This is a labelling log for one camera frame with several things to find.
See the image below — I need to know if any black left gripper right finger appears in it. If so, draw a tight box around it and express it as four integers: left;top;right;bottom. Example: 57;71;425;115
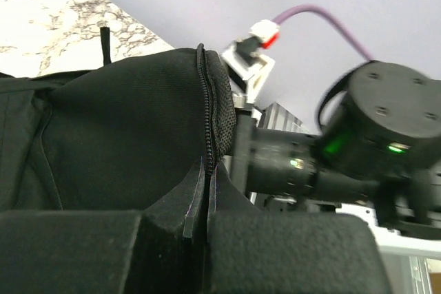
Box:
206;165;392;293

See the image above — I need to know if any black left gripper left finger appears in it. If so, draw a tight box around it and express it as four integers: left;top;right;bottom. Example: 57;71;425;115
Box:
1;164;205;293

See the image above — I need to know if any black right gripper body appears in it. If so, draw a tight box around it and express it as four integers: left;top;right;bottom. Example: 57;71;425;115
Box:
230;114;318;198

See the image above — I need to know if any black student backpack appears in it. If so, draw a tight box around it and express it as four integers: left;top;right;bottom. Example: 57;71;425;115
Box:
1;45;236;210

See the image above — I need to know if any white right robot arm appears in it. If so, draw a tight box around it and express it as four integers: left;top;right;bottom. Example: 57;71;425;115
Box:
230;61;440;240

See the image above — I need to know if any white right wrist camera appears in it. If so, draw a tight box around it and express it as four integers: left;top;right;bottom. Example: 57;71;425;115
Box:
220;19;280;104

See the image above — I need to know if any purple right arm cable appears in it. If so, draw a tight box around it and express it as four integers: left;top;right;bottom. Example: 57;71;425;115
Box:
271;3;375;63

